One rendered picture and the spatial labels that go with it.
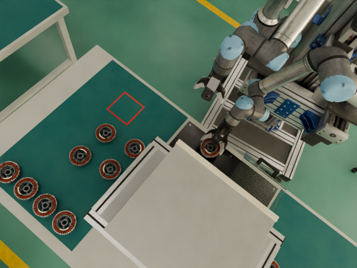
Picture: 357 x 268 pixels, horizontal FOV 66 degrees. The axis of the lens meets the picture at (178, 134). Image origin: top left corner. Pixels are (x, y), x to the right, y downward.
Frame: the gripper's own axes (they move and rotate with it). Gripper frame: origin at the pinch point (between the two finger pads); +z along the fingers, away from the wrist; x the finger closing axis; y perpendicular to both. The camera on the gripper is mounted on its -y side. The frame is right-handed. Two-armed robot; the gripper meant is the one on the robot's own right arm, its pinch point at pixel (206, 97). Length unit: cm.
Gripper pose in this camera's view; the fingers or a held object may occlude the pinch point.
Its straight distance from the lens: 128.2
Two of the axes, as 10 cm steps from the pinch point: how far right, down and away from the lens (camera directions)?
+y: 4.8, -7.9, 3.9
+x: -8.7, -5.0, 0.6
